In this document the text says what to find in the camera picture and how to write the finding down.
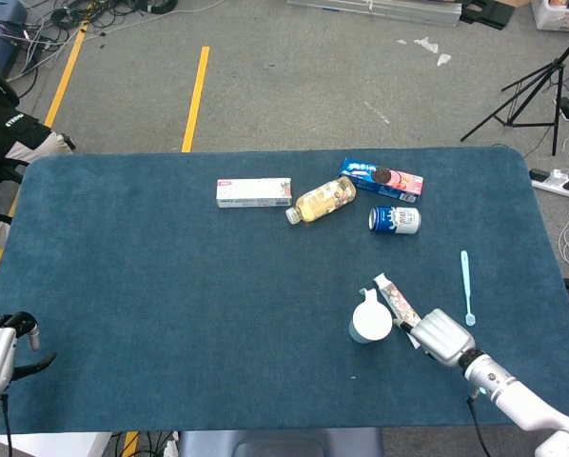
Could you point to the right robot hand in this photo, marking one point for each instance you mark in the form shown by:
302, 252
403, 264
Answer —
444, 338

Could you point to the light blue toothbrush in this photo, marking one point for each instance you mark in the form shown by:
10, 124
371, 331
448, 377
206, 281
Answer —
465, 281

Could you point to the white toothpaste tube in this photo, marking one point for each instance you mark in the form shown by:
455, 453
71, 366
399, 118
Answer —
394, 297

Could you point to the light blue plastic cup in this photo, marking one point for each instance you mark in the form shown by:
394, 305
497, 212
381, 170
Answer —
371, 321

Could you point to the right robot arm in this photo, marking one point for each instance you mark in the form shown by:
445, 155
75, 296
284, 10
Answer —
503, 390

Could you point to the blue white drink can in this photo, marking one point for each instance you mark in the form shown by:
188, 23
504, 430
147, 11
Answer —
398, 220

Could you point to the white toothpaste box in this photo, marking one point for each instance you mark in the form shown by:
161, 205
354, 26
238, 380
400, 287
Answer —
251, 192

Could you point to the blue table cloth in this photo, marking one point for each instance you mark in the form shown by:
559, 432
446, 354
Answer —
146, 285

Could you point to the blue cookie box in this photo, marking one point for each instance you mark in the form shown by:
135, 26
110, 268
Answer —
384, 178

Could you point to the yellow drink bottle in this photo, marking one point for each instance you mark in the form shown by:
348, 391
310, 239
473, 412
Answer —
322, 200

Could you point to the white power strip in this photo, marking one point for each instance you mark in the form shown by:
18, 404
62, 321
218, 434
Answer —
551, 183

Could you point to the person in black jacket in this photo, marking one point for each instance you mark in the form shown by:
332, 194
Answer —
8, 133

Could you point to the small white paper scrap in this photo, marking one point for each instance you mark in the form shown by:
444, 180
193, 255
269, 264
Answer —
444, 59

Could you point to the large white paper scrap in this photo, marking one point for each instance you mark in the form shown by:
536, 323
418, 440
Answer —
427, 44

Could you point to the black tripod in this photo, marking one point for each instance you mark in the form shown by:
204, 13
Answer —
558, 66

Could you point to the black metal plates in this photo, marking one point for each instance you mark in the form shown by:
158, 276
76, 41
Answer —
489, 16

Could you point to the grey aluminium rails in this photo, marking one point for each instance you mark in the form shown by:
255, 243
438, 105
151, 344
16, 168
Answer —
384, 12

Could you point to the white plastic basket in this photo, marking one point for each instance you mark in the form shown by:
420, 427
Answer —
555, 19

